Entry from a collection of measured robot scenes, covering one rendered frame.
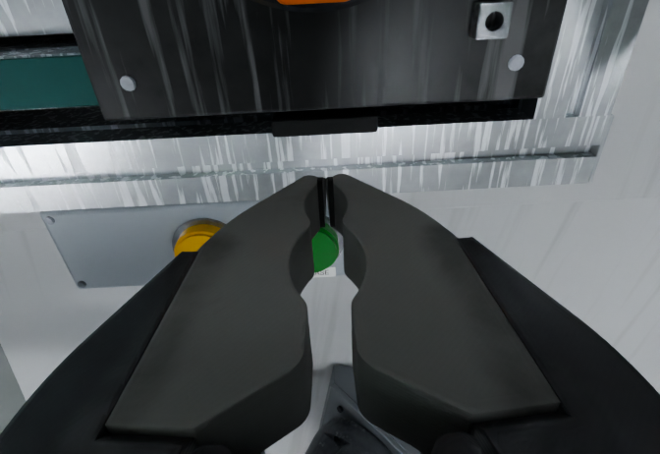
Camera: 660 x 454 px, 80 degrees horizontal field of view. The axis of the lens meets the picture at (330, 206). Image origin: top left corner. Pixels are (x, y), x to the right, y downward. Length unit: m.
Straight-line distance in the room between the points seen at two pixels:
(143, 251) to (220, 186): 0.08
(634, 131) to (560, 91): 0.18
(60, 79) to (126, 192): 0.07
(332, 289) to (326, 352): 0.11
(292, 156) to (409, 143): 0.07
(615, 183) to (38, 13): 0.47
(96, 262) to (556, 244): 0.42
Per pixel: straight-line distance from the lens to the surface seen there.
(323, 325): 0.49
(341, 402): 0.53
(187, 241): 0.27
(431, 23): 0.22
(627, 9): 0.27
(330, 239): 0.26
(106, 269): 0.33
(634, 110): 0.43
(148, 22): 0.23
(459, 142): 0.25
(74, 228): 0.31
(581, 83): 0.28
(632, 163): 0.46
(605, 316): 0.59
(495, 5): 0.22
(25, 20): 0.32
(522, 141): 0.27
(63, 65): 0.28
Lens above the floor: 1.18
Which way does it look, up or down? 58 degrees down
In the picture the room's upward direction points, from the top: 177 degrees clockwise
